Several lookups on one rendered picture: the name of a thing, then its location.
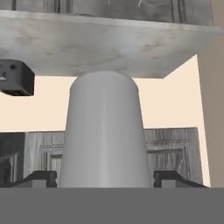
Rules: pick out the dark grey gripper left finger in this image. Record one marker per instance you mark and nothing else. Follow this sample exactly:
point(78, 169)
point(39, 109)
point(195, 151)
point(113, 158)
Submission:
point(43, 177)

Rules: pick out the white round column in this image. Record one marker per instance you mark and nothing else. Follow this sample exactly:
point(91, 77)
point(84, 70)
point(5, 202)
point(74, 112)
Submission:
point(103, 131)

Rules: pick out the black box with round marks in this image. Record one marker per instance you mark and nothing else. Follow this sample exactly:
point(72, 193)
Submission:
point(16, 77)

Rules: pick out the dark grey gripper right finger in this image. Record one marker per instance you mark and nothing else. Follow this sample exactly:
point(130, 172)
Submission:
point(166, 176)

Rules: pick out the dark grey wood cupboard door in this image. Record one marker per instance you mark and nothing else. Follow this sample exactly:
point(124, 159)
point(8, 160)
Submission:
point(10, 157)

